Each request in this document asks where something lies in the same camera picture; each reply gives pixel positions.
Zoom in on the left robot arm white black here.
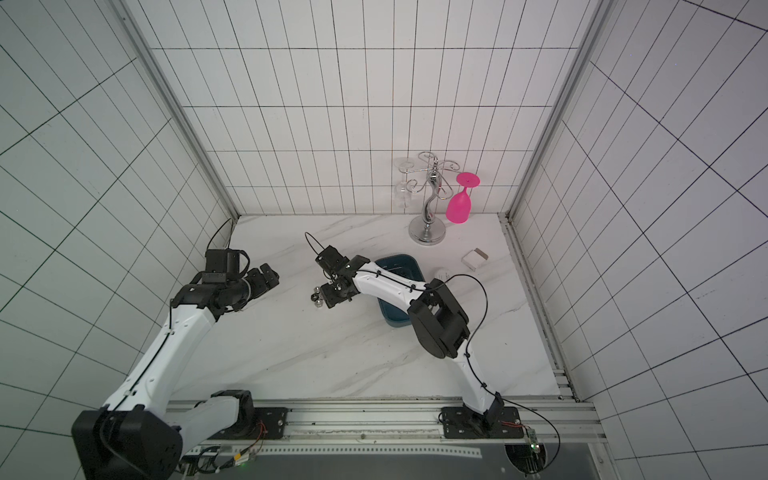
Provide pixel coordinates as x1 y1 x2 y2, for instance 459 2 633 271
71 264 279 479

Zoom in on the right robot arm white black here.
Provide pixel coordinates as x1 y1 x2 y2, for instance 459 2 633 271
312 247 527 439

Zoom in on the teal storage box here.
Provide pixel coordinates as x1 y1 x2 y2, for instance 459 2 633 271
374 253 427 329

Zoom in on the small white cube box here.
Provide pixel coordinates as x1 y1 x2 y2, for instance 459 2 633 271
461 248 489 271

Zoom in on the clear round plastic container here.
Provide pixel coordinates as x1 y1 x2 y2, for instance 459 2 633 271
434 268 451 282

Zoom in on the silver wine glass rack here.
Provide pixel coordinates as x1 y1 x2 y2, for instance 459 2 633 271
400 151 460 247

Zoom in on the clear hanging wine glass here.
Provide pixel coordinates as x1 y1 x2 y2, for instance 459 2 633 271
393 157 415 213

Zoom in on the pink plastic wine glass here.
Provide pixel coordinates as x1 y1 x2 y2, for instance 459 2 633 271
446 172 481 224

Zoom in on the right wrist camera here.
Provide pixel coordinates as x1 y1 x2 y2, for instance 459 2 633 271
315 246 349 277

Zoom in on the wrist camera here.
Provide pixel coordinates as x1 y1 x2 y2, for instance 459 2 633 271
204 248 250 278
315 246 349 277

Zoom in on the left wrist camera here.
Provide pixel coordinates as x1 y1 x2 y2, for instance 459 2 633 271
204 248 250 278

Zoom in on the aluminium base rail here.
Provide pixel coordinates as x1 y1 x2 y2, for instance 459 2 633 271
122 398 607 460

